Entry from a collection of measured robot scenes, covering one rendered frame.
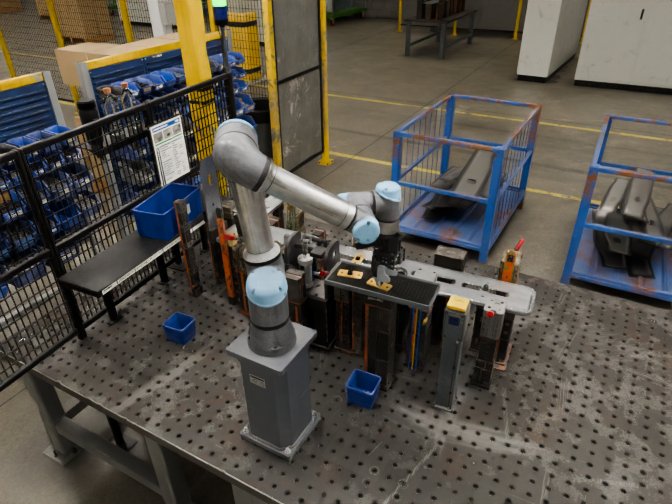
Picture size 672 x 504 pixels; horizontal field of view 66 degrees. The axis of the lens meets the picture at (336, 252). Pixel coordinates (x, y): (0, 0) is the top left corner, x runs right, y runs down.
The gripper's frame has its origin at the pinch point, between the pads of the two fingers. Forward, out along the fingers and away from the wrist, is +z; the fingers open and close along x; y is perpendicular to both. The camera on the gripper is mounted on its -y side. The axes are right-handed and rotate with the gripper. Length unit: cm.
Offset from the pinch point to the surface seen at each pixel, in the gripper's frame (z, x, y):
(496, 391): 48, 22, 39
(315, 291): 21.2, 5.6, -32.3
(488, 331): 20.4, 20.6, 32.8
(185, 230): 12, -1, -99
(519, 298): 18, 42, 36
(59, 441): 107, -70, -133
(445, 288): 17.7, 32.0, 10.6
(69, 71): 1, 121, -395
